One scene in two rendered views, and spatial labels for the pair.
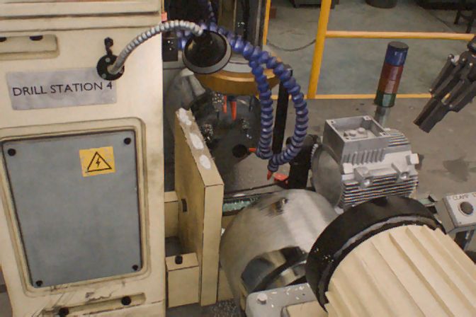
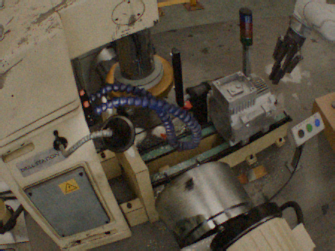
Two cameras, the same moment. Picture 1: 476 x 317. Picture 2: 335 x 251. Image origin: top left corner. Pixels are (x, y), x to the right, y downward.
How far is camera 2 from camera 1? 0.37 m
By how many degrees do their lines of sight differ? 17
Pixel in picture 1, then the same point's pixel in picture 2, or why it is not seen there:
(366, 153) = (244, 104)
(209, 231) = (144, 193)
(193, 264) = (139, 206)
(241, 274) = (173, 228)
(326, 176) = (220, 113)
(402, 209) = (259, 217)
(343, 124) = (225, 81)
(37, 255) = (57, 226)
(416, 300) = not seen: outside the picture
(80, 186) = (64, 199)
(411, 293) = not seen: outside the picture
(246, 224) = (170, 199)
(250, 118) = not seen: hidden behind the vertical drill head
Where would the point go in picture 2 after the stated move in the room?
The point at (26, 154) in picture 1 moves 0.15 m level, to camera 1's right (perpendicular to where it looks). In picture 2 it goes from (36, 193) to (84, 192)
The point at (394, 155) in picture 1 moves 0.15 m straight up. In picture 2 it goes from (261, 98) to (263, 66)
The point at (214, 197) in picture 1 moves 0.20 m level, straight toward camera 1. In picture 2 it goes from (143, 177) to (154, 235)
